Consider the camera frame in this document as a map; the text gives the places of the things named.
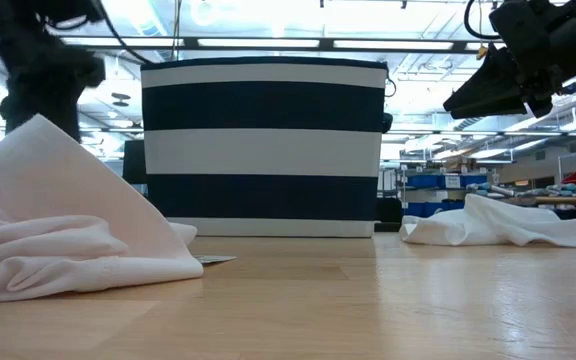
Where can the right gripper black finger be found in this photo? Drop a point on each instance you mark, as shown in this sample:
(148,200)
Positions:
(498,109)
(488,82)

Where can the pale pink white garment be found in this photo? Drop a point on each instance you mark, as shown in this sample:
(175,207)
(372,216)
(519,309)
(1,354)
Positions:
(68,200)

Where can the dark rectangular panel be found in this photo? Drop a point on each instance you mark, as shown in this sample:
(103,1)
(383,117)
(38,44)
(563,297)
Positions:
(134,162)

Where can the navy white striped fabric basket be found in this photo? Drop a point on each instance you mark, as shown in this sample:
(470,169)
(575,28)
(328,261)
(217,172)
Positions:
(263,150)

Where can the blue storage bin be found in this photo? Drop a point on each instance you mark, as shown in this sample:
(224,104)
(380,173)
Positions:
(428,181)
(428,208)

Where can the white paper tag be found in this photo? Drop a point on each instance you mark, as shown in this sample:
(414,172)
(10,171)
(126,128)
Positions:
(215,259)

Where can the wooden workbench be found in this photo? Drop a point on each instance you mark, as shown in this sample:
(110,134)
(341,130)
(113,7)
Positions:
(568,201)

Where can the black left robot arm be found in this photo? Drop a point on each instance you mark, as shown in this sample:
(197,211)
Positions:
(23,25)

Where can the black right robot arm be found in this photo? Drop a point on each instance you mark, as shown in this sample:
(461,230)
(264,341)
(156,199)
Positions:
(558,25)

